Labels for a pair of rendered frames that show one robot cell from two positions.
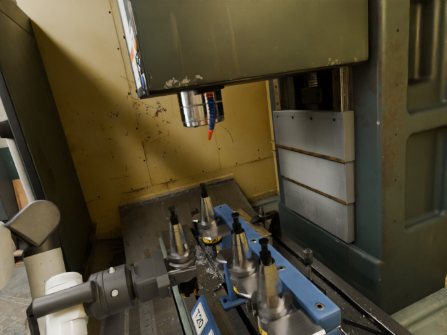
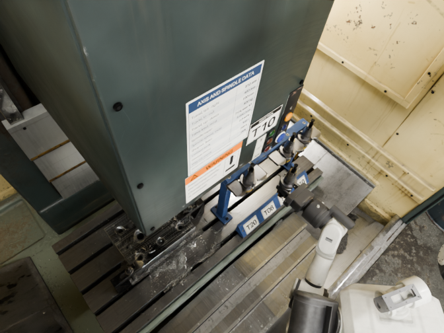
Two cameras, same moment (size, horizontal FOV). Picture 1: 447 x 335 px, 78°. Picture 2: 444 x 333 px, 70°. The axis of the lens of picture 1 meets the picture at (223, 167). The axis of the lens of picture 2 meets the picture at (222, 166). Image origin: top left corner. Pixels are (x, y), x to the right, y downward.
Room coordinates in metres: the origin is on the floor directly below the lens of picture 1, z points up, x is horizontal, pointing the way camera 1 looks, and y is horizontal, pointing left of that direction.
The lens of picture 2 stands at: (1.08, 0.55, 2.24)
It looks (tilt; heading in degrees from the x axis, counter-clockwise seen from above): 57 degrees down; 240
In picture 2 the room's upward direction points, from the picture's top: 8 degrees clockwise
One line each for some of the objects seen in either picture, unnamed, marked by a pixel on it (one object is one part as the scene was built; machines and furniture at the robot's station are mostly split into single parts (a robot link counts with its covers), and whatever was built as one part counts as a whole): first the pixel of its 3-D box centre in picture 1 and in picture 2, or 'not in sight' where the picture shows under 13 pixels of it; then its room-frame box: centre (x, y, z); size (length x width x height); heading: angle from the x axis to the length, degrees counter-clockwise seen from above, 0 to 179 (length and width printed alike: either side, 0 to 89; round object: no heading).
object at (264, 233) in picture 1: (231, 232); (150, 230); (1.06, 0.01, 0.97); 0.29 x 0.23 x 0.05; 18
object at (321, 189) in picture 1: (309, 169); (94, 139); (1.17, -0.38, 1.16); 0.48 x 0.05 x 0.51; 18
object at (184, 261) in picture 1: (181, 255); (287, 182); (0.54, 0.12, 1.22); 0.06 x 0.06 x 0.03
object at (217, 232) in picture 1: (216, 232); (258, 173); (0.62, 0.04, 1.21); 0.07 x 0.05 x 0.01; 108
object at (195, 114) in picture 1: (201, 107); not in sight; (1.03, 0.05, 1.50); 0.16 x 0.16 x 0.12
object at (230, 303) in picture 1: (229, 259); (224, 199); (0.74, 0.02, 1.05); 0.10 x 0.05 x 0.30; 108
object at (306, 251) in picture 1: (308, 266); not in sight; (0.77, -0.22, 0.96); 0.03 x 0.03 x 0.13
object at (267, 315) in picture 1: (271, 304); (304, 138); (0.36, -0.04, 1.21); 0.06 x 0.06 x 0.03
